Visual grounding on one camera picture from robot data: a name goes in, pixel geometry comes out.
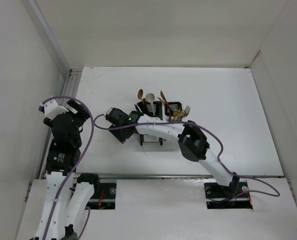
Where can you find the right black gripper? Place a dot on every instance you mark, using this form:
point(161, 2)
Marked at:
point(121, 137)

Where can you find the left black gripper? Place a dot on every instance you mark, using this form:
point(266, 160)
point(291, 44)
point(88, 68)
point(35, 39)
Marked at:
point(79, 108)

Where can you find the copper round spoon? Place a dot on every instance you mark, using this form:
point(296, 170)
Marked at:
point(140, 95)

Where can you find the beige plastic spoon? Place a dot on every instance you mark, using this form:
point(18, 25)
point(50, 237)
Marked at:
point(150, 98)

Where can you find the silver metal fork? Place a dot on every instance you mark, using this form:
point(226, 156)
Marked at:
point(180, 115)

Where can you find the copper fork with tines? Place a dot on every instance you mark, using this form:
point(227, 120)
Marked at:
point(188, 108)

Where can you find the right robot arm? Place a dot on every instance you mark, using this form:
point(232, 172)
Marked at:
point(193, 143)

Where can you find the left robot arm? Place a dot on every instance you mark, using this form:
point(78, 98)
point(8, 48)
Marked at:
point(66, 199)

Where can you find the black utensil container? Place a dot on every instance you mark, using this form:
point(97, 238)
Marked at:
point(146, 138)

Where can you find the white utensil container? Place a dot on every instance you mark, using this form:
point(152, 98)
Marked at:
point(169, 111)

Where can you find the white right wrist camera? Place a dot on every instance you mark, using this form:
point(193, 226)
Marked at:
point(108, 114)

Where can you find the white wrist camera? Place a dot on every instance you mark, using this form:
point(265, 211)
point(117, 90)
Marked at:
point(51, 109)
point(108, 114)

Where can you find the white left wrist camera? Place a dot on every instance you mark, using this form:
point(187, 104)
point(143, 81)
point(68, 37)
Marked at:
point(51, 109)

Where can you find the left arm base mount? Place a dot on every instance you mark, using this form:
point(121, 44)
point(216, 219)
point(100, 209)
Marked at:
point(104, 197)

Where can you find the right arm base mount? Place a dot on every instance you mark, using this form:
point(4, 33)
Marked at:
point(227, 197)

